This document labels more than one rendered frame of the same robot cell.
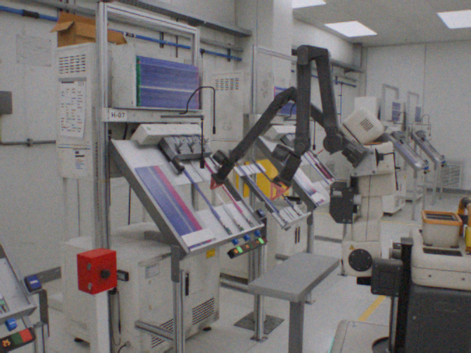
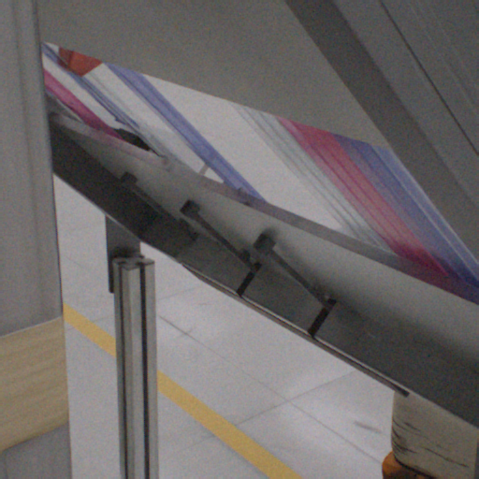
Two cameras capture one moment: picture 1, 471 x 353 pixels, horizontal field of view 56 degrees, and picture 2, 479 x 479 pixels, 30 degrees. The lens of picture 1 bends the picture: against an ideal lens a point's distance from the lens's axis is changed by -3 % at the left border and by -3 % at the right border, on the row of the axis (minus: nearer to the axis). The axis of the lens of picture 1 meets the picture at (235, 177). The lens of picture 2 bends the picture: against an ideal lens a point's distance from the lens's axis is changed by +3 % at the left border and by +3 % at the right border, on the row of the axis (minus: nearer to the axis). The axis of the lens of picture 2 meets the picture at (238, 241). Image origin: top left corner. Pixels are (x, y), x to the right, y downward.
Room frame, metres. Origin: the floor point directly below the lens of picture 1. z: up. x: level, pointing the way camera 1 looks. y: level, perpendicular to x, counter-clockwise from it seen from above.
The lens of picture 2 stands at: (2.18, 0.77, 1.09)
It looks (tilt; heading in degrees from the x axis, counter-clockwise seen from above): 22 degrees down; 287
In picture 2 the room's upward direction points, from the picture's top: 1 degrees clockwise
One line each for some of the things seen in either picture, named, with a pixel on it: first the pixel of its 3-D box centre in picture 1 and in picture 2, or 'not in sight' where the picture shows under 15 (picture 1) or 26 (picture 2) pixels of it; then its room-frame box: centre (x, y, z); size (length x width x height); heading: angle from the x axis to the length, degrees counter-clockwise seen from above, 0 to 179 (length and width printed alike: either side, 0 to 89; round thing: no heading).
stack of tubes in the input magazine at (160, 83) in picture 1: (162, 85); not in sight; (2.61, 0.42, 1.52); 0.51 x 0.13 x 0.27; 146
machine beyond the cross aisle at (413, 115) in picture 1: (405, 146); not in sight; (7.99, -3.03, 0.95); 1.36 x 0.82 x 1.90; 56
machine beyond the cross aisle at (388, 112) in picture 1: (381, 149); not in sight; (6.79, -2.21, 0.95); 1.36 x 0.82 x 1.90; 56
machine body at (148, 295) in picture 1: (143, 287); not in sight; (2.63, 0.55, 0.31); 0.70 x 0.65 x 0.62; 146
